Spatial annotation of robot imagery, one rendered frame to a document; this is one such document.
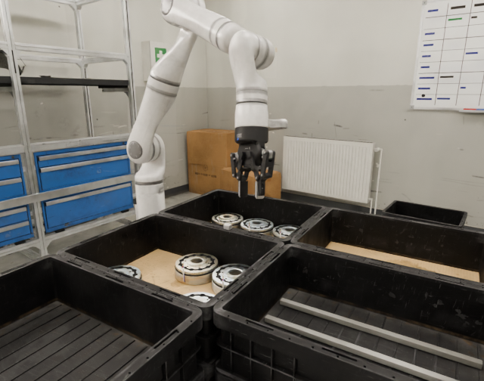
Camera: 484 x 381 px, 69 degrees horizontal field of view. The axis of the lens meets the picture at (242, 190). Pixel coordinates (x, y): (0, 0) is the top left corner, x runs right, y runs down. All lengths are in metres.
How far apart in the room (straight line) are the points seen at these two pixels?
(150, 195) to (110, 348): 0.59
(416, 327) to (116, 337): 0.55
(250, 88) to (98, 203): 2.29
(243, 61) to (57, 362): 0.65
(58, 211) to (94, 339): 2.12
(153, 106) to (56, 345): 0.66
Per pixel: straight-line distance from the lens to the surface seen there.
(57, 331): 0.78
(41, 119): 3.62
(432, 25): 3.71
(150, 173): 1.17
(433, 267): 1.02
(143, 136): 1.12
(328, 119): 3.96
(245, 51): 0.79
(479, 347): 0.78
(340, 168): 3.83
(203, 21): 0.94
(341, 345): 0.68
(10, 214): 2.67
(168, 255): 0.99
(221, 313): 0.57
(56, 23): 3.76
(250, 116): 0.77
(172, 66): 1.08
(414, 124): 3.70
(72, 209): 2.84
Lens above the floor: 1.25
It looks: 15 degrees down
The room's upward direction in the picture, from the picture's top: straight up
